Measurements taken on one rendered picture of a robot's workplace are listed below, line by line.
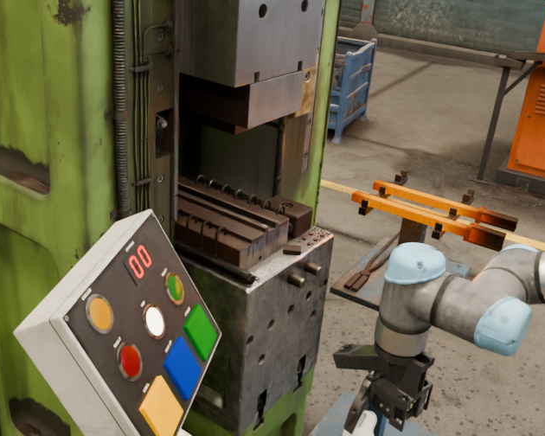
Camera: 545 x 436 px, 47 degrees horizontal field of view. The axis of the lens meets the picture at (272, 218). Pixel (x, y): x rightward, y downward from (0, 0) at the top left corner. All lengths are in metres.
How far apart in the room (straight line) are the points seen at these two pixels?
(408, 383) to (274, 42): 0.74
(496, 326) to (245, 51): 0.72
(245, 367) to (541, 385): 1.64
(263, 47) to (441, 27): 7.79
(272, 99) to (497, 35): 7.61
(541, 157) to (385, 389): 3.99
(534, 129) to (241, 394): 3.58
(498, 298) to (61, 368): 0.58
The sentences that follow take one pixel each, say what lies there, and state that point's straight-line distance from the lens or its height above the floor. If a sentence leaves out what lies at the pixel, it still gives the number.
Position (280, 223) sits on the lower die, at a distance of 1.56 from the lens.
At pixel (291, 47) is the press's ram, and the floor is 1.42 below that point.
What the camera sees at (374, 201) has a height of 0.99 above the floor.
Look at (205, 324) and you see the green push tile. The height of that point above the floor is 1.01.
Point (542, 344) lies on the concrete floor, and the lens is 3.18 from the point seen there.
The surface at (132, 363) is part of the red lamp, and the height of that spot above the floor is 1.09.
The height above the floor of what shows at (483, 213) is 0.99.
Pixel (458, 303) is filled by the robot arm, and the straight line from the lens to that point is 0.86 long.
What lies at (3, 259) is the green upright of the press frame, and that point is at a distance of 1.68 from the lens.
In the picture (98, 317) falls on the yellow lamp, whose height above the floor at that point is 1.16.
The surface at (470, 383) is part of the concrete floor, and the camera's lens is 2.80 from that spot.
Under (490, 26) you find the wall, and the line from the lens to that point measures 8.90.
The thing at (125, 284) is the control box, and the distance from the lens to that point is 1.00.
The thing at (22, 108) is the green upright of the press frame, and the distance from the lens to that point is 1.44.
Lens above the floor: 1.70
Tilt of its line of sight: 26 degrees down
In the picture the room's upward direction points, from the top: 5 degrees clockwise
